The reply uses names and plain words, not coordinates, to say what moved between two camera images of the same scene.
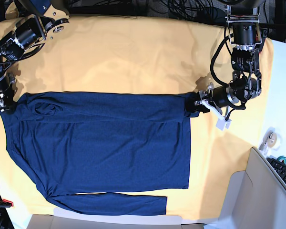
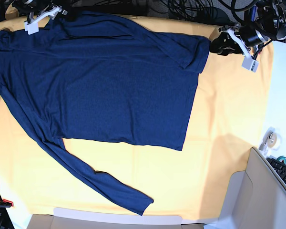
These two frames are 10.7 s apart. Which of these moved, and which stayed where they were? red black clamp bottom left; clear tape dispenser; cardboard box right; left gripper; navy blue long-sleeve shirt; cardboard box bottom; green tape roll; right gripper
Moved: navy blue long-sleeve shirt; right gripper; left gripper
Stayed: cardboard box right; green tape roll; cardboard box bottom; red black clamp bottom left; clear tape dispenser
